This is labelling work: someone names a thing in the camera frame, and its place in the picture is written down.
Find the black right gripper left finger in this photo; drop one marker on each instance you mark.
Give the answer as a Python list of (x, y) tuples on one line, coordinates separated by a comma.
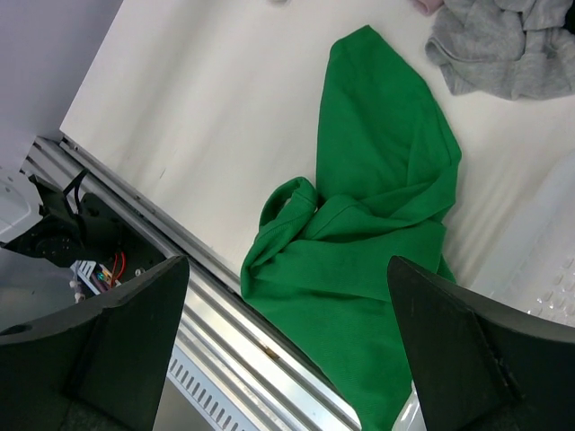
[(99, 364)]

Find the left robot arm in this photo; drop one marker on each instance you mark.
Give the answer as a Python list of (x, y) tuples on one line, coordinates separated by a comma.
[(20, 205)]

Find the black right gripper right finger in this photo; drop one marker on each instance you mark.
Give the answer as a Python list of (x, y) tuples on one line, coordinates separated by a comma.
[(478, 364)]

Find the aluminium mounting rail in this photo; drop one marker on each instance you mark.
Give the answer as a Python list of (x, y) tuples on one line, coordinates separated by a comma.
[(265, 377)]

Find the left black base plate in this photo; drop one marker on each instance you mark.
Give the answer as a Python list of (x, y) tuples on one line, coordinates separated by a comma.
[(77, 226)]

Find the white plastic basket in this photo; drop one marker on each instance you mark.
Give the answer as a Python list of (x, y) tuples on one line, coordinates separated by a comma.
[(531, 266)]

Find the green tank top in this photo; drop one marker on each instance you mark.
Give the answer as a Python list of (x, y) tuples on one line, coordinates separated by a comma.
[(386, 174)]

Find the white slotted cable duct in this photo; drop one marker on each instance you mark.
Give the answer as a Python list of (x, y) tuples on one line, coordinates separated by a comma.
[(201, 393)]

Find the left small circuit board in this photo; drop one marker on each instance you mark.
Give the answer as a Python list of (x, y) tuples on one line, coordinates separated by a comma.
[(95, 277)]

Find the mauve tank top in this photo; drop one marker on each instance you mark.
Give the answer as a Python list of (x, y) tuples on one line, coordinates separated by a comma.
[(428, 7)]

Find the grey tank top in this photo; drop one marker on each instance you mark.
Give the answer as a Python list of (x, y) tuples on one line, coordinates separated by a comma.
[(509, 49)]

